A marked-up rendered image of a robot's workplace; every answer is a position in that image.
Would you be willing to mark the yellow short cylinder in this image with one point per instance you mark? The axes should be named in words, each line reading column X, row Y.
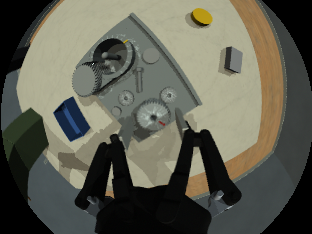
column 201, row 17

